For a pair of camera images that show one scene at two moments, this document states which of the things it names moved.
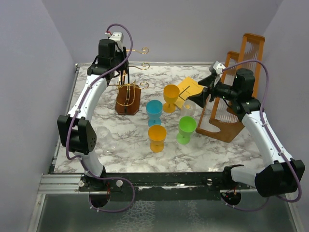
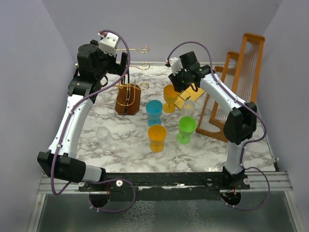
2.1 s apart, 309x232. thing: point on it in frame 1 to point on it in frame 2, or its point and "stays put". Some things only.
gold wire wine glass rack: (128, 101) stays put
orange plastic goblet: (171, 93) stays put
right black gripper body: (225, 91) to (180, 80)
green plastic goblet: (187, 126) stays put
